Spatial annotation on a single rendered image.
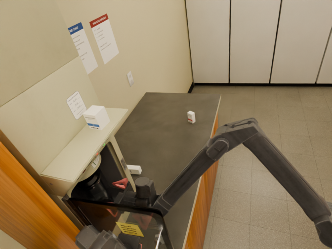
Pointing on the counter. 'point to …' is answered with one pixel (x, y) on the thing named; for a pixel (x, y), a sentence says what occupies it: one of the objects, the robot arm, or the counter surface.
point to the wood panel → (31, 210)
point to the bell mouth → (92, 168)
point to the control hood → (79, 153)
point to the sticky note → (130, 228)
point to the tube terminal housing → (51, 125)
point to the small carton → (96, 117)
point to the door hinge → (68, 207)
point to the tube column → (31, 44)
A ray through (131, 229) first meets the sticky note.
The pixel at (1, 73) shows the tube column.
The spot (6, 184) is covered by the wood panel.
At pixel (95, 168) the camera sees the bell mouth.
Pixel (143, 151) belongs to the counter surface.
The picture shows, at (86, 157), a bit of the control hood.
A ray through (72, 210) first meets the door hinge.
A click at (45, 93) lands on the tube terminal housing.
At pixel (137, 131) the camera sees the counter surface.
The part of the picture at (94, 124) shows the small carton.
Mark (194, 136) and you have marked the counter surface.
